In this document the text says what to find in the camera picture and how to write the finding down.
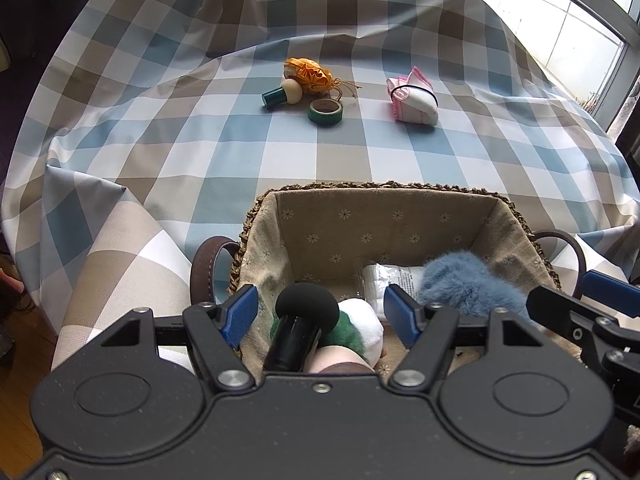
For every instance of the white plastic packet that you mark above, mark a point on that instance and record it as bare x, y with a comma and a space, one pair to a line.
385, 277

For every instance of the black makeup sponge brush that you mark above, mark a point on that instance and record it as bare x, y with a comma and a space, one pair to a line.
305, 302

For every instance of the window frame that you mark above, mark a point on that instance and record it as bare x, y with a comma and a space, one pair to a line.
575, 0

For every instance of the dark upholstered chair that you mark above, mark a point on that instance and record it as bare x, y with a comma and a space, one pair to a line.
30, 0

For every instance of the white rolled towel pink edge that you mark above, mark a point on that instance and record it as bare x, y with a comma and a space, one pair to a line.
417, 106

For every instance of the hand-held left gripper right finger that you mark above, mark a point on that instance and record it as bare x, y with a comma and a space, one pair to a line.
402, 321

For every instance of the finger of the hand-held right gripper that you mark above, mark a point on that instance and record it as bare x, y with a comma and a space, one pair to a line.
612, 292
560, 310

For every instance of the dark patterned curtain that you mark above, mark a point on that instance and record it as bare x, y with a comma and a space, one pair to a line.
632, 110

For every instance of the dried twigs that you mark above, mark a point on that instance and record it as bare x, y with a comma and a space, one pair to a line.
592, 103

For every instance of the woven basket with fabric lining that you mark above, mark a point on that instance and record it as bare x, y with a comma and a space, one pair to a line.
375, 225

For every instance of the green and white plush toy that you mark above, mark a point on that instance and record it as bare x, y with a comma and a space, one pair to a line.
361, 321

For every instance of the checked tablecloth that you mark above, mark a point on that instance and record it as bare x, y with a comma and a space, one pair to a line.
200, 135

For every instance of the pale pink soft toy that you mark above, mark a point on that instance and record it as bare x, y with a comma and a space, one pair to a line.
340, 358

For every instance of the green tape roll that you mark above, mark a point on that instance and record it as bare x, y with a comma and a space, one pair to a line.
325, 118

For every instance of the blue fluffy scrunchie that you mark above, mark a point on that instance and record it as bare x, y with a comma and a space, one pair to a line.
465, 281

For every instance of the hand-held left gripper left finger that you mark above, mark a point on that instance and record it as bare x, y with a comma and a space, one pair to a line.
241, 317

